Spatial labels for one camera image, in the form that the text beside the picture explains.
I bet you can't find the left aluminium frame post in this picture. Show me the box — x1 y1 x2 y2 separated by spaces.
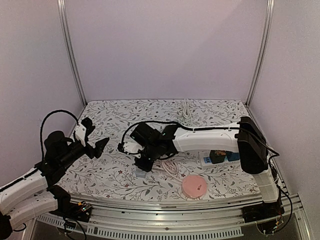
57 0 88 107

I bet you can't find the dark green cube socket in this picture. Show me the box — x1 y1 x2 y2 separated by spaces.
209 150 227 164

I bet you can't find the light blue power strip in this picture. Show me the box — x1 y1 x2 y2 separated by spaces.
135 168 147 178

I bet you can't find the white cable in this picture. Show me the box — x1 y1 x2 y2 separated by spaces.
177 98 193 126

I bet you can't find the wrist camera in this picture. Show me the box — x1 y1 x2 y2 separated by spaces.
73 117 96 147
117 141 144 155

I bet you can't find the aluminium frame post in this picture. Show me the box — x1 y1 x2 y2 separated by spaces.
57 0 88 107
245 0 275 108

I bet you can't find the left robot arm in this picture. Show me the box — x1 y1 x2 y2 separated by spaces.
0 117 110 240

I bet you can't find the pink round power strip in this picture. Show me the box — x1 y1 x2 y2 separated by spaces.
153 159 208 200

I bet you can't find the blue cube socket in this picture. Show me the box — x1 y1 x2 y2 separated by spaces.
226 151 240 162

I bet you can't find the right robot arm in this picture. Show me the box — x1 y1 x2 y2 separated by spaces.
117 116 285 223

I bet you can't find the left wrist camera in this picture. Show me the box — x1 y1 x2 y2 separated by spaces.
73 117 96 147

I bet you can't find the floral table mat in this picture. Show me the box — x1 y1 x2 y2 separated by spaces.
59 100 262 202

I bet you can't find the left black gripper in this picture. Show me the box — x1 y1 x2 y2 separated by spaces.
58 137 109 169

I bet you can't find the right aluminium frame post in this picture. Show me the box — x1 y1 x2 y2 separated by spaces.
245 0 275 108

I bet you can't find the front aluminium rail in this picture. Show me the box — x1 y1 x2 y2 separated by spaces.
21 192 311 240

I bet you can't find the white multicolour power strip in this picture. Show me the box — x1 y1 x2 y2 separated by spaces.
198 150 240 169

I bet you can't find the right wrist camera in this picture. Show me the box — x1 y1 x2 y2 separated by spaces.
117 141 144 155

